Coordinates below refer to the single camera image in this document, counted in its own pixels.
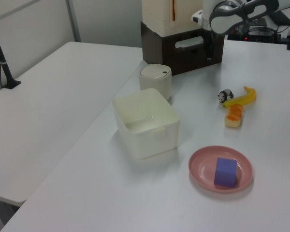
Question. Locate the purple cube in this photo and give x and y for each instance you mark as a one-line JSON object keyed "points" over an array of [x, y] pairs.
{"points": [[225, 174]]}

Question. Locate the orange glazed toy bread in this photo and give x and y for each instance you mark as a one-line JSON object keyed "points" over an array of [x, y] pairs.
{"points": [[234, 117]]}

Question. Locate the black camera stand pole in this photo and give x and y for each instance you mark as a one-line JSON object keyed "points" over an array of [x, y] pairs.
{"points": [[4, 67]]}

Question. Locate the dark brown drawer cabinet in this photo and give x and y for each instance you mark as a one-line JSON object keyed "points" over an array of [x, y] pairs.
{"points": [[159, 55]]}

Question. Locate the cream open plastic bin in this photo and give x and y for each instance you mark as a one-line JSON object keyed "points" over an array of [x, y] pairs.
{"points": [[147, 142]]}

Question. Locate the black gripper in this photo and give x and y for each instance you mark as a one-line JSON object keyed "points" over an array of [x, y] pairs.
{"points": [[208, 36]]}

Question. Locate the small panda figurine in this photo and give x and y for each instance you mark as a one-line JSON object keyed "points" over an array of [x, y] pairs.
{"points": [[224, 95]]}

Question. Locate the pink plate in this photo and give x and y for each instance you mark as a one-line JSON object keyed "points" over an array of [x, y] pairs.
{"points": [[203, 166]]}

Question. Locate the yellow toy banana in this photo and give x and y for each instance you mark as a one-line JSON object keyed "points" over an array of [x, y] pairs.
{"points": [[246, 96]]}

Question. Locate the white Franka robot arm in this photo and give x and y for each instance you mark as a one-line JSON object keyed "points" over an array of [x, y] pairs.
{"points": [[224, 21]]}

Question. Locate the black electronics box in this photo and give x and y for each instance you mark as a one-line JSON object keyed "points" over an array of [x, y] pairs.
{"points": [[258, 33]]}

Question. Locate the small white lidded trash can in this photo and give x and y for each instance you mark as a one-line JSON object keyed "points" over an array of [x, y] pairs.
{"points": [[154, 81]]}

